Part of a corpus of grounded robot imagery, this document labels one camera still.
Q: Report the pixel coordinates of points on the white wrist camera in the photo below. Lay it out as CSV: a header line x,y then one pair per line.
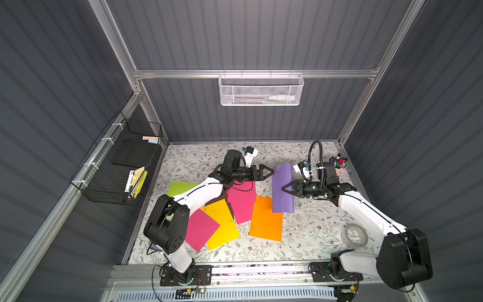
x,y
303,168
249,154

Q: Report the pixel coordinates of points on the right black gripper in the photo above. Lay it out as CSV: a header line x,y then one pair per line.
x,y
299,189

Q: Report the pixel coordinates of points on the yellow paper sheet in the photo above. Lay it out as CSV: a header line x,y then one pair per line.
x,y
228,231

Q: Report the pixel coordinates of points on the black wire wall basket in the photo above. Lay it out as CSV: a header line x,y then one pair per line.
x,y
103,176

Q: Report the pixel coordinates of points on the cup of coloured markers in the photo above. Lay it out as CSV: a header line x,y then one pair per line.
x,y
340,163

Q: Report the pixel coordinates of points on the white wire mesh basket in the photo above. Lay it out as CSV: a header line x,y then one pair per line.
x,y
253,88

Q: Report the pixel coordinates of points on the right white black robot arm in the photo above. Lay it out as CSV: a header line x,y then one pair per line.
x,y
404,256

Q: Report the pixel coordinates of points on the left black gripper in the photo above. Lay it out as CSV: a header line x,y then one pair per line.
x,y
256,173

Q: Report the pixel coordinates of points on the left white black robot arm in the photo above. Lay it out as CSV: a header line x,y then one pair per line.
x,y
166,227

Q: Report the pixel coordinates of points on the orange paper sheet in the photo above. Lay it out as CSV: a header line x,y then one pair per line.
x,y
266,224

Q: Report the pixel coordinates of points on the white marker in basket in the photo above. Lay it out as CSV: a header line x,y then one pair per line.
x,y
282,99

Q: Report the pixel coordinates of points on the clear tape roll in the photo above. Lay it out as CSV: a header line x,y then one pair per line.
x,y
354,236

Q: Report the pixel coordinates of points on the upper magenta paper sheet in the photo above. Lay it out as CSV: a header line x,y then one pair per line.
x,y
242,197

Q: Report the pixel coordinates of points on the yellow notepad in basket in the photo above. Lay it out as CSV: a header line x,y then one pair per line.
x,y
135,181

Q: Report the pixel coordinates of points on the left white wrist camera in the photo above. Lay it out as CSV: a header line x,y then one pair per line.
x,y
249,154

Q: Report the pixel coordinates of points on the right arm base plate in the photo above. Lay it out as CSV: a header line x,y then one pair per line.
x,y
325,271

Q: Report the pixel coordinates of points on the magenta paper sheet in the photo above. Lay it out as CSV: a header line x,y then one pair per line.
x,y
242,197
201,227

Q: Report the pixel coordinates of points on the lower magenta paper sheet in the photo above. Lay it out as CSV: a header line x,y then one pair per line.
x,y
201,227

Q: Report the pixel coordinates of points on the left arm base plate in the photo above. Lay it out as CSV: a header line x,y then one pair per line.
x,y
194,276

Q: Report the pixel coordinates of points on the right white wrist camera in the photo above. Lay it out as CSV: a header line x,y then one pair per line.
x,y
303,168

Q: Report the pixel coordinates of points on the lime green paper sheet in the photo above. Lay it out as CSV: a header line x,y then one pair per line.
x,y
179,187

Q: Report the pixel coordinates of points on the brown paper sheet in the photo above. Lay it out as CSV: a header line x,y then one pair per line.
x,y
223,196

